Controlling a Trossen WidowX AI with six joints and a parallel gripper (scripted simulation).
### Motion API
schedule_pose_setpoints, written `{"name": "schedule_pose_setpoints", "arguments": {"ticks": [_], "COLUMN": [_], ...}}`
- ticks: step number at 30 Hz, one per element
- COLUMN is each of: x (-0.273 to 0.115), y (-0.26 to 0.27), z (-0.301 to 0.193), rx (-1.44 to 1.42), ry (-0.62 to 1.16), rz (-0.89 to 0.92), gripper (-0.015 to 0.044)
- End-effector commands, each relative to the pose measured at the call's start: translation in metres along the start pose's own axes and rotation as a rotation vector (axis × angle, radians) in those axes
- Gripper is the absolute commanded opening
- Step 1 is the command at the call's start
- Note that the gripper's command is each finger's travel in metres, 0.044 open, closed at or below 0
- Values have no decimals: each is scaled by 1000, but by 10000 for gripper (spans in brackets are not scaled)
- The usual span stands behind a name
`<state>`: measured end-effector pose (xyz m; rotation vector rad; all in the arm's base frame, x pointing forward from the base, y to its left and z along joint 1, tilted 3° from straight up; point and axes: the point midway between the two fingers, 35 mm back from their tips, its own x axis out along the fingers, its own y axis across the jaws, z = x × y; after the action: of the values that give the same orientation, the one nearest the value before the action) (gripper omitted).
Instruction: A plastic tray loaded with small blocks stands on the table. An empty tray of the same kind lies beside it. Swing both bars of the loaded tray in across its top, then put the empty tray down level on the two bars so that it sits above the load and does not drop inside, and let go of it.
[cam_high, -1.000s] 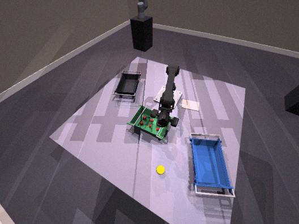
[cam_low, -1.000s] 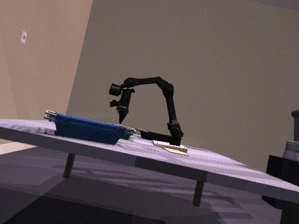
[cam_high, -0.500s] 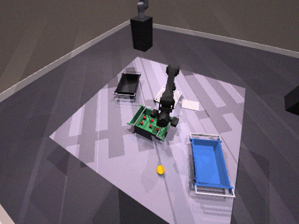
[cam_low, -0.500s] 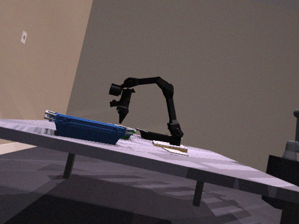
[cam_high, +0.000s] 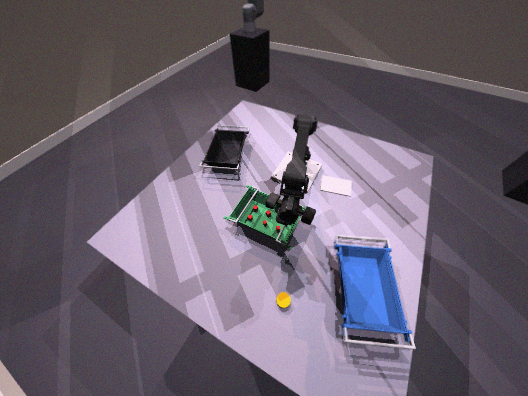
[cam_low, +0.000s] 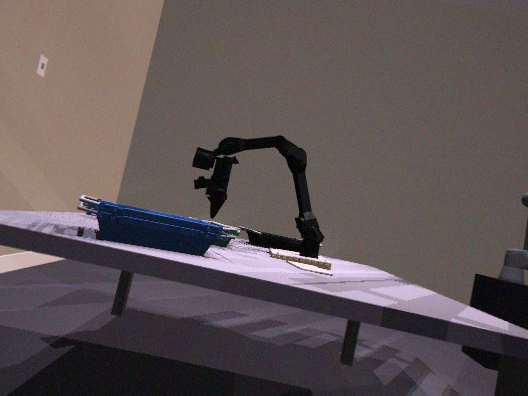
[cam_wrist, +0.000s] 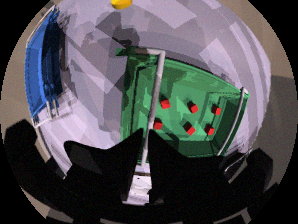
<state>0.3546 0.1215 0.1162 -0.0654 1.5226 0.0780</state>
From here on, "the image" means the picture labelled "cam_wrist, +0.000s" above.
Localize small red block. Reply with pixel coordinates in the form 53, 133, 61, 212
160, 99, 170, 109

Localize blue plastic tray with white wire bars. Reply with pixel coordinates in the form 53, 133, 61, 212
24, 6, 57, 128

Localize green plastic tray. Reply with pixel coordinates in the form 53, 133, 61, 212
116, 45, 250, 163

